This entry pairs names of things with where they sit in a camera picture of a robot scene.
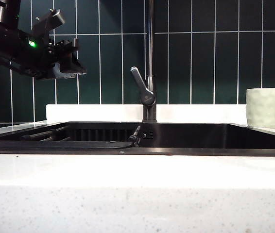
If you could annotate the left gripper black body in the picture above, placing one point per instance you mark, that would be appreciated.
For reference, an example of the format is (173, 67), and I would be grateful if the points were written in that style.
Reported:
(59, 49)

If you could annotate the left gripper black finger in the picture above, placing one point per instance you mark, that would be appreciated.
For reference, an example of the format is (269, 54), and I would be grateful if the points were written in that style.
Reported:
(57, 74)
(75, 66)

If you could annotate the pale dimpled ceramic mug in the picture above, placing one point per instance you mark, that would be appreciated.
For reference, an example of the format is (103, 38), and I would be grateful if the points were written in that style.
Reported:
(265, 109)

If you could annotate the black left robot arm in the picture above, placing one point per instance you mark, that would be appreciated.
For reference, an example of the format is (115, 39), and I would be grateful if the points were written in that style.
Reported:
(4, 41)

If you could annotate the black tall kitchen faucet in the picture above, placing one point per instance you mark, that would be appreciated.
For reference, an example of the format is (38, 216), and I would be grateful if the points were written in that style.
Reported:
(149, 48)

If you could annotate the black sink sprayer nozzle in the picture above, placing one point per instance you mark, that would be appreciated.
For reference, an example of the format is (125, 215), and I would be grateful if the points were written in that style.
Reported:
(135, 137)

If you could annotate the black undermount kitchen sink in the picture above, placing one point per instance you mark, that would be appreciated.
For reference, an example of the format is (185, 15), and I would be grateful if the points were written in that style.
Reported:
(200, 138)

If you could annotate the black roll-up drain rack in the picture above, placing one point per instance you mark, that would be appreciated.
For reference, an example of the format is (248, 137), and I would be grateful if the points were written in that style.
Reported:
(45, 134)

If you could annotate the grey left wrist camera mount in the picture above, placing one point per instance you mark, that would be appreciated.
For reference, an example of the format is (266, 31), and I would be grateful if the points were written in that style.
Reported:
(48, 23)

